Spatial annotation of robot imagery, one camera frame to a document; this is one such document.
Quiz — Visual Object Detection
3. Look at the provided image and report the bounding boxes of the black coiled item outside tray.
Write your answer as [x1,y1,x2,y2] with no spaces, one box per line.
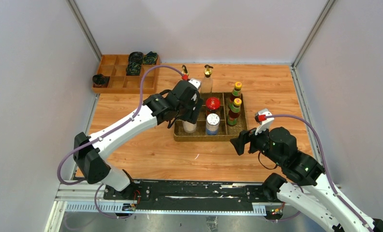
[92,74,110,88]

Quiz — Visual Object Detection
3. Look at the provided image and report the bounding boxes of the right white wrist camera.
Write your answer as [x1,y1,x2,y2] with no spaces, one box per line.
[254,108,274,135]

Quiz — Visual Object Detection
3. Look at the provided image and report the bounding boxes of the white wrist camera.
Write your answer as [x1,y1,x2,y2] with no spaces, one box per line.
[254,108,274,135]
[188,78,201,90]

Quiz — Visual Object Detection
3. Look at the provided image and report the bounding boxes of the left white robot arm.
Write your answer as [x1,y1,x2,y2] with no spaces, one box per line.
[73,78,203,200]

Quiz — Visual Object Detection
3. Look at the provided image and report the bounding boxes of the clear oil bottle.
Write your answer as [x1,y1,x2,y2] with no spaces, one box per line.
[182,65,189,77]

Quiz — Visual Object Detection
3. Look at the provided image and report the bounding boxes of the dark coiled item middle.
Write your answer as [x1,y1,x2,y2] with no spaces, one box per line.
[126,62,142,76]

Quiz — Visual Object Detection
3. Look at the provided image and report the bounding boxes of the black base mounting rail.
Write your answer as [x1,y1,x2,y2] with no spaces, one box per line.
[103,180,282,213]

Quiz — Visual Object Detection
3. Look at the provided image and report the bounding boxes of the woven wicker divided tray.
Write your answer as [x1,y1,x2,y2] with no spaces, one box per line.
[174,92,248,142]

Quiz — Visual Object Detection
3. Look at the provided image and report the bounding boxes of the silver-lid spice jar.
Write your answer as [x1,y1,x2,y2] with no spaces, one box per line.
[206,113,220,135]
[182,121,197,133]

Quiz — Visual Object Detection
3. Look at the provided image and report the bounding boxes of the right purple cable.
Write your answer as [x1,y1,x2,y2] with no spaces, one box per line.
[263,114,375,232]

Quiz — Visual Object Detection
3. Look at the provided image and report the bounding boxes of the black coiled item top-middle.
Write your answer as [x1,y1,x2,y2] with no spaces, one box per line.
[128,51,144,65]

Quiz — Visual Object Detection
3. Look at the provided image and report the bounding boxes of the yellow-cap sauce bottle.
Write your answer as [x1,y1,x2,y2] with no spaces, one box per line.
[228,82,242,108]
[226,98,242,126]

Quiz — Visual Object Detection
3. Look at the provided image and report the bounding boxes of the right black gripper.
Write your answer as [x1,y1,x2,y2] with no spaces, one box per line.
[230,121,284,166]

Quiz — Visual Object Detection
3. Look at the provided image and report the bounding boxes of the green coiled item top-right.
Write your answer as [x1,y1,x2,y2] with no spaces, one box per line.
[143,51,159,65]

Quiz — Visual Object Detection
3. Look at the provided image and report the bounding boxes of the brownish glass oil bottle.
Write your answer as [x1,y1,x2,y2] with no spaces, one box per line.
[200,64,213,93]

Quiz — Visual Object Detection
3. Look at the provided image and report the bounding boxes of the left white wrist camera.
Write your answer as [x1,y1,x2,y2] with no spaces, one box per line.
[188,78,201,90]

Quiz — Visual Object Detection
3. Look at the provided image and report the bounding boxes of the red-lid sauce jar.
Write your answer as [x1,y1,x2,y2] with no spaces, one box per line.
[206,97,221,117]

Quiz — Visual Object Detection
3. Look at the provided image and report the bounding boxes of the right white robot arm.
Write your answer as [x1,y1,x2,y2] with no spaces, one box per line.
[230,127,383,232]

